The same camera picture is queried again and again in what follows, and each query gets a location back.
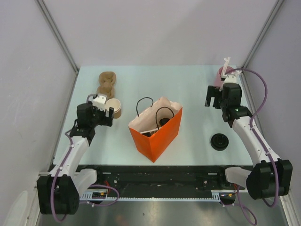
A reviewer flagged stack of brown paper cups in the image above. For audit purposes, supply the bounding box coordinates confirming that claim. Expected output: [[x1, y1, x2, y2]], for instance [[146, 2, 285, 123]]
[[105, 98, 122, 119]]

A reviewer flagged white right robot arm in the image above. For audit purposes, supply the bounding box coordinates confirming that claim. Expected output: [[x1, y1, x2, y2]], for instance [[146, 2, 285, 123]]
[[205, 83, 293, 200]]

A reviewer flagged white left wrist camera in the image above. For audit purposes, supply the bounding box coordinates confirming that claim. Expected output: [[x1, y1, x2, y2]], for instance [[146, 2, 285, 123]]
[[92, 94, 107, 112]]

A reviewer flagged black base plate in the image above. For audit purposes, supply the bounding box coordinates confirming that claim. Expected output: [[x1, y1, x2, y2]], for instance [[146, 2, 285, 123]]
[[76, 165, 233, 190]]

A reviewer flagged brown pulp cup carrier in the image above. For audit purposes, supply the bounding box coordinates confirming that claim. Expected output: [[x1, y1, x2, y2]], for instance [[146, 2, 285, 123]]
[[96, 72, 116, 99]]

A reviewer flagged orange paper bag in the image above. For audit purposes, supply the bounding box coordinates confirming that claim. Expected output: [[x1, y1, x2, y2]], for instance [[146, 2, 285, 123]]
[[128, 97, 183, 162]]

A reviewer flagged white cable duct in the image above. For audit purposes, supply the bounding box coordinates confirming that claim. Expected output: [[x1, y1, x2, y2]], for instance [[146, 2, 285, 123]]
[[79, 189, 220, 202]]

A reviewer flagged stack of black lids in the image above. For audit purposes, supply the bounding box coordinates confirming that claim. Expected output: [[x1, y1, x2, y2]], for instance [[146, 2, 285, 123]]
[[210, 133, 229, 151]]

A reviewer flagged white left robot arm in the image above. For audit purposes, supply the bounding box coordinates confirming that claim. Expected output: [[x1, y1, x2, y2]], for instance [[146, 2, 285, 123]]
[[37, 101, 114, 217]]

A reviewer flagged black cup lid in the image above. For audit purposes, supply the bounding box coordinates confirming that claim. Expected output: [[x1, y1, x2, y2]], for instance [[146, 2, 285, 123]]
[[159, 118, 170, 127], [142, 131, 155, 137]]

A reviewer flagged pink cylindrical holder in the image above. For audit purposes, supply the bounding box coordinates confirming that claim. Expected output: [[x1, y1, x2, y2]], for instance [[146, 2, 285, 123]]
[[213, 66, 234, 88]]

